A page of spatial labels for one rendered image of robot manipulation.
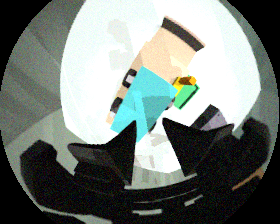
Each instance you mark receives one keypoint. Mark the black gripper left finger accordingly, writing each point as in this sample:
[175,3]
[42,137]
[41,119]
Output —
[118,153]

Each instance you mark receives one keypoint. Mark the green tray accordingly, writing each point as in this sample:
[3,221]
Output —
[185,92]
[188,98]

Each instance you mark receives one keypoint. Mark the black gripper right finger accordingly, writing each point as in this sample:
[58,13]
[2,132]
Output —
[190,144]

